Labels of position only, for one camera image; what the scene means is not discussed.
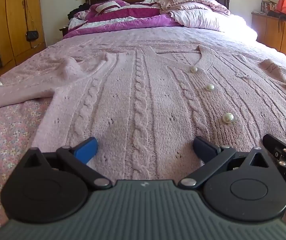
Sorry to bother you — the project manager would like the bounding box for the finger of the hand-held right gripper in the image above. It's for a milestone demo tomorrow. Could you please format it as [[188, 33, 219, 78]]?
[[262, 134, 286, 173]]

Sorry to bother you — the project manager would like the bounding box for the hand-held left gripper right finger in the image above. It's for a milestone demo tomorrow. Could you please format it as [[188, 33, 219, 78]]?
[[178, 135, 271, 190]]

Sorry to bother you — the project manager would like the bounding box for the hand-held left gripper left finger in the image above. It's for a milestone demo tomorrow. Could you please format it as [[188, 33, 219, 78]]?
[[23, 137, 113, 190]]

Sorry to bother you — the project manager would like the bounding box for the pink knitted cardigan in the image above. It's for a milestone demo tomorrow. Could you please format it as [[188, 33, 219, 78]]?
[[0, 44, 286, 183]]

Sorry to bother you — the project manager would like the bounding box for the dark clothes pile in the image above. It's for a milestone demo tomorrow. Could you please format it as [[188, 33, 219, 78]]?
[[67, 2, 91, 20]]

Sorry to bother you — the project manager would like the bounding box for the pink floral bedspread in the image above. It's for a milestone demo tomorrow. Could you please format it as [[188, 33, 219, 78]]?
[[0, 15, 286, 233]]

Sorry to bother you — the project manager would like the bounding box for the wooden dresser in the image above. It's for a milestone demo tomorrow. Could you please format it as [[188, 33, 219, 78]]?
[[251, 11, 286, 64]]

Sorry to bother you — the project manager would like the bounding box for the small black hanging bag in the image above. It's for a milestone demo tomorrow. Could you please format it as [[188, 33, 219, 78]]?
[[22, 0, 39, 42]]

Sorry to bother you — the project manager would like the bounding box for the pink checked pillow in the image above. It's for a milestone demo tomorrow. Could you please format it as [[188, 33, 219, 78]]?
[[170, 8, 229, 32]]

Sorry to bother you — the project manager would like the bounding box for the purple white striped quilt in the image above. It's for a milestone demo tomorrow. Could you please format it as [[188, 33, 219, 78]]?
[[63, 0, 183, 39]]

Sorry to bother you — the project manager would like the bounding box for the row of books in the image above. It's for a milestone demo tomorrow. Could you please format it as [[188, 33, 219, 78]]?
[[261, 0, 278, 14]]

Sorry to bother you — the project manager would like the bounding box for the pink frilled pillow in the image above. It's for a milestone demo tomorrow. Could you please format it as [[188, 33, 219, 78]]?
[[143, 0, 231, 15]]

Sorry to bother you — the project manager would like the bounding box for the wooden wardrobe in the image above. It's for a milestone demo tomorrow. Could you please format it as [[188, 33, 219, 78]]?
[[0, 0, 47, 80]]

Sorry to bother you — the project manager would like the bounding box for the black bag with straps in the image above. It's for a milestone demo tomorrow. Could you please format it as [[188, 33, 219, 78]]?
[[266, 9, 286, 33]]

